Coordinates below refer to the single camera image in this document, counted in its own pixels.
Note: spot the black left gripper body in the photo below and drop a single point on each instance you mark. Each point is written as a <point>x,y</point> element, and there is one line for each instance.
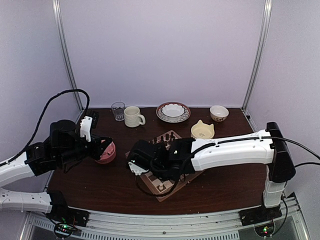
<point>94,153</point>

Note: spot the white floral small bowl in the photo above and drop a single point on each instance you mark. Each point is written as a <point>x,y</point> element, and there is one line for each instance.
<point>218,113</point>

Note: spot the clear drinking glass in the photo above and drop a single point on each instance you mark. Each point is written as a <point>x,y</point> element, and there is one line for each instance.
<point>118,110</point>

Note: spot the aluminium frame post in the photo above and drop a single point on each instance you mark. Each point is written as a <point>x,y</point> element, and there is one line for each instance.
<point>63,43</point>
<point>264,30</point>

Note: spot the yellow cat-ear bowl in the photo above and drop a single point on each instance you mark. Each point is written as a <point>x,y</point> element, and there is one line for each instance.
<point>201,130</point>

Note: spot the left aluminium frame post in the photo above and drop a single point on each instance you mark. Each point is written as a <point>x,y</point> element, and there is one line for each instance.
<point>63,43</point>

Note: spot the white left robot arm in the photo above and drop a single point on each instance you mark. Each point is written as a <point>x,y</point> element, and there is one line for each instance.
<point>63,146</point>

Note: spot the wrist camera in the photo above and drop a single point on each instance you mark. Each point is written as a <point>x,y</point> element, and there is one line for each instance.
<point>137,170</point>
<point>88,123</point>

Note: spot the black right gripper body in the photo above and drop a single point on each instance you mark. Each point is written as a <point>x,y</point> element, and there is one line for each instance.
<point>160,174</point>

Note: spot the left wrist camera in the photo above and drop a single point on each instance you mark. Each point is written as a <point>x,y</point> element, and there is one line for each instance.
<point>88,123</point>

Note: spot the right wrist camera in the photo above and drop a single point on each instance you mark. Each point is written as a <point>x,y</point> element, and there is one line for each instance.
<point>137,170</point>

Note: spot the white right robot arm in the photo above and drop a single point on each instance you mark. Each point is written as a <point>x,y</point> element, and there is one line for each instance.
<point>190,155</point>

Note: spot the pink cat-ear bowl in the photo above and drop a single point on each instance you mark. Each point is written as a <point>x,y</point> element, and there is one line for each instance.
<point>108,155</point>

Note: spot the white scalloped bowl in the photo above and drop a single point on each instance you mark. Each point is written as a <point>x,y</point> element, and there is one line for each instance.
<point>173,110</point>

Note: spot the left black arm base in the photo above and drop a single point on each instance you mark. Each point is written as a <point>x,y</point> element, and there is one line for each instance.
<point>72,216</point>

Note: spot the cream ribbed mug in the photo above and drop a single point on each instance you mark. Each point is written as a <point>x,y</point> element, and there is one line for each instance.
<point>133,117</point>

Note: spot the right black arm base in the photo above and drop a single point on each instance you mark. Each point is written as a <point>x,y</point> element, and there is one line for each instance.
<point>258,215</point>

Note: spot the patterned brown rim plate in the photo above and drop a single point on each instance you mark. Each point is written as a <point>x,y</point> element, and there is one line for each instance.
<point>179,119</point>

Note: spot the front aluminium rail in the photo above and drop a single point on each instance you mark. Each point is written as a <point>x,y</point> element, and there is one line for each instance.
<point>224,225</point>

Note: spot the wooden chess board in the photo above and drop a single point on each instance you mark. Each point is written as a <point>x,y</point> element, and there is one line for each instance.
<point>149,183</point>

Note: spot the right aluminium frame post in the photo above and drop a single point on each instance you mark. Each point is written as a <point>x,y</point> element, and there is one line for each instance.
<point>264,30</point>

